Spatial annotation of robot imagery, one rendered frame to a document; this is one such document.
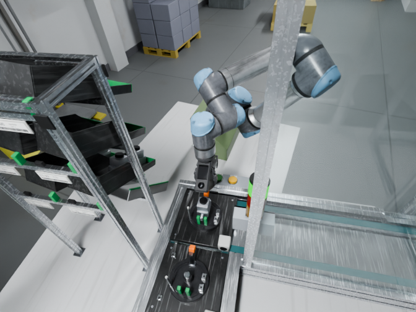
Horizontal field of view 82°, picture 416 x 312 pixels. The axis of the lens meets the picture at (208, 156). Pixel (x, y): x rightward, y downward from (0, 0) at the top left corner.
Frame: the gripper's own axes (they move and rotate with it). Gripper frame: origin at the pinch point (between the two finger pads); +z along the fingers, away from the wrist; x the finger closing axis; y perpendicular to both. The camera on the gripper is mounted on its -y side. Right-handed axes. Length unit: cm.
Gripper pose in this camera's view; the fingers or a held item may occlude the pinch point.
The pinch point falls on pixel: (207, 190)
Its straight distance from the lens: 98.3
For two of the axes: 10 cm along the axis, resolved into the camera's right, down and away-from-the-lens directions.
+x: -9.7, -1.2, 1.9
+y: 2.2, -7.2, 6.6
